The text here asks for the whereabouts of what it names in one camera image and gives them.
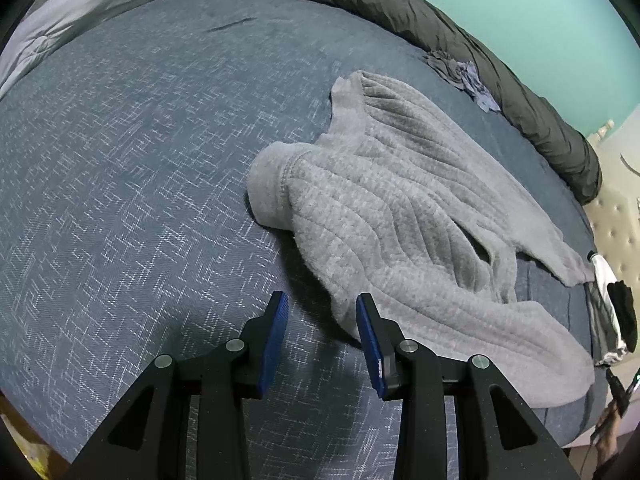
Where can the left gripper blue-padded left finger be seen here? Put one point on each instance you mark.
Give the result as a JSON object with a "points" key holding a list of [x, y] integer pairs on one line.
{"points": [[145, 435]]}

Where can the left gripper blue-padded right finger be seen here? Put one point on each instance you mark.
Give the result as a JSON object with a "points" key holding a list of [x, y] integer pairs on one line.
{"points": [[498, 435]]}

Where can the grey fleece ribbed garment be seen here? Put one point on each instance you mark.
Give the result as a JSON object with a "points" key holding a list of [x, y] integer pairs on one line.
{"points": [[396, 200]]}

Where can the stack of folded clothes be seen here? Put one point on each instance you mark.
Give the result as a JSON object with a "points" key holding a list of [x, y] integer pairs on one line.
{"points": [[613, 320]]}

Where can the person's right hand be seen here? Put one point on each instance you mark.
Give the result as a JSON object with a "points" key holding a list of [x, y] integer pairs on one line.
{"points": [[606, 446]]}

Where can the cream tufted headboard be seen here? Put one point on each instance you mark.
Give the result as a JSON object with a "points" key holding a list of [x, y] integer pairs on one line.
{"points": [[614, 213]]}

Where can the dark blue patterned bedspread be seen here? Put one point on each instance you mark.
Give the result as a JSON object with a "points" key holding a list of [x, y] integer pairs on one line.
{"points": [[126, 232]]}

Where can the small crumpled blue-grey cloth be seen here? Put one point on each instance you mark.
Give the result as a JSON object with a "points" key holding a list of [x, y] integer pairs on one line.
{"points": [[464, 77]]}

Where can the dark grey rolled duvet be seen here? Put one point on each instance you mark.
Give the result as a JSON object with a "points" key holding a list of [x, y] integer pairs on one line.
{"points": [[567, 151]]}

